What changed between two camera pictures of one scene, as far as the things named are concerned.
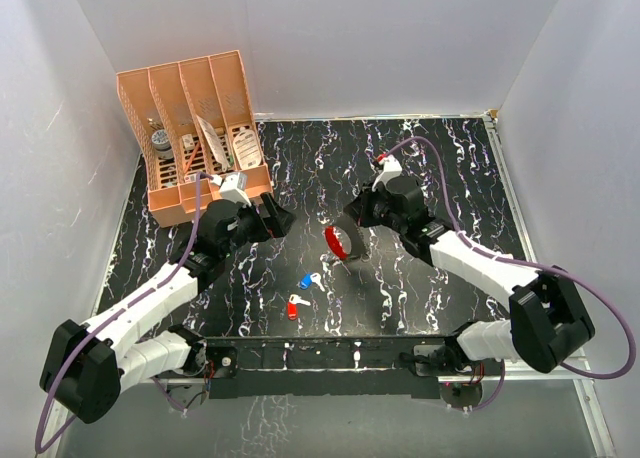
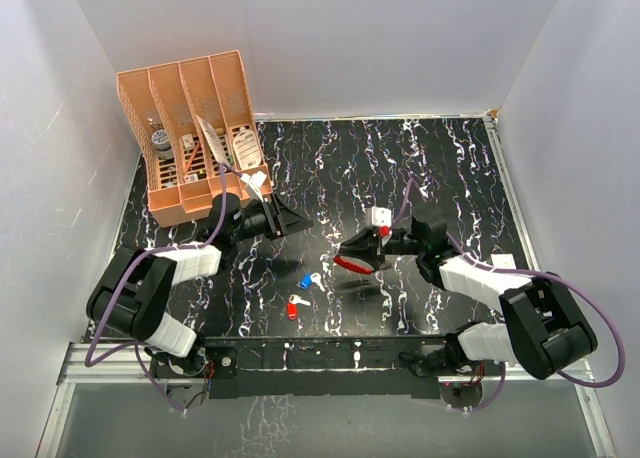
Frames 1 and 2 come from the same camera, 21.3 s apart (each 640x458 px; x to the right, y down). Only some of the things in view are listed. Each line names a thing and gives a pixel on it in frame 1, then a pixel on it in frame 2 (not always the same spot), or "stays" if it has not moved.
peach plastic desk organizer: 193,118 stays
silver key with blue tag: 306,281 stays
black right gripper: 360,207 -> 365,245
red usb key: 292,308 stays
